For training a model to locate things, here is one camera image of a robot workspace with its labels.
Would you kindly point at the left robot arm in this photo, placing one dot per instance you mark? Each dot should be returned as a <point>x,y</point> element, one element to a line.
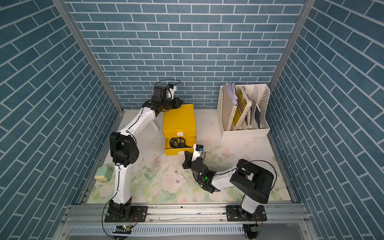
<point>124,150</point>

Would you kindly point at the white earphones left coil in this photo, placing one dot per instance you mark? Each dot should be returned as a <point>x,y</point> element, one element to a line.
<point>178,179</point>

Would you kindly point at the black earphones large coil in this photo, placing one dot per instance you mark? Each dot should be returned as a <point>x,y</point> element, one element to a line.
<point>178,142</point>

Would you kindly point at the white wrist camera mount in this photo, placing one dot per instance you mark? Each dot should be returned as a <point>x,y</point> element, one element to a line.
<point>170,91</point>
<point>198,150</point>

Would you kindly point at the green and cream box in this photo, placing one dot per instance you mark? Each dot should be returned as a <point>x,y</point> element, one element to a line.
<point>103,174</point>

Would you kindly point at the small black wired earphones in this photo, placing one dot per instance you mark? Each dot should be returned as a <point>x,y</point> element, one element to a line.
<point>183,143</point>

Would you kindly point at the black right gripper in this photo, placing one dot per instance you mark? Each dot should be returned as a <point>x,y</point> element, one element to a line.
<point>188,160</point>

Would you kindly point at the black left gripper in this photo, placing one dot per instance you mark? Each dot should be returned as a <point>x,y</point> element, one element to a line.
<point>176,105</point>

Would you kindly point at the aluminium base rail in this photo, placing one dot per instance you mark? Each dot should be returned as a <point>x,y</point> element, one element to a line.
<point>189,221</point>

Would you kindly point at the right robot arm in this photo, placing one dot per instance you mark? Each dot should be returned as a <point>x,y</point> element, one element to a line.
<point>254,181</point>

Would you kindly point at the yellow drawer cabinet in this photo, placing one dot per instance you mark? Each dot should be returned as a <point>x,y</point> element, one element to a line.
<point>180,123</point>

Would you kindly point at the white perforated file organizer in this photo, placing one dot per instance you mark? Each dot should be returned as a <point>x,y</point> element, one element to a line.
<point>255,123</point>

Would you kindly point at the yellow covered book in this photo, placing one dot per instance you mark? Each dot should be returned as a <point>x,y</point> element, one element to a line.
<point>243,106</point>

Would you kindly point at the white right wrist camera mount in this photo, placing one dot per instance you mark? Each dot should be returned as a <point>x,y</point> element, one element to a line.
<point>198,150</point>

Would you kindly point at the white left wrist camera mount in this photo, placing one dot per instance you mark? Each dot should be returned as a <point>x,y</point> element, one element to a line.
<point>170,91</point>

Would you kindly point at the small white rectangular device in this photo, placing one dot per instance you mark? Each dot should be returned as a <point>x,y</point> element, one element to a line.
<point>155,126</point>

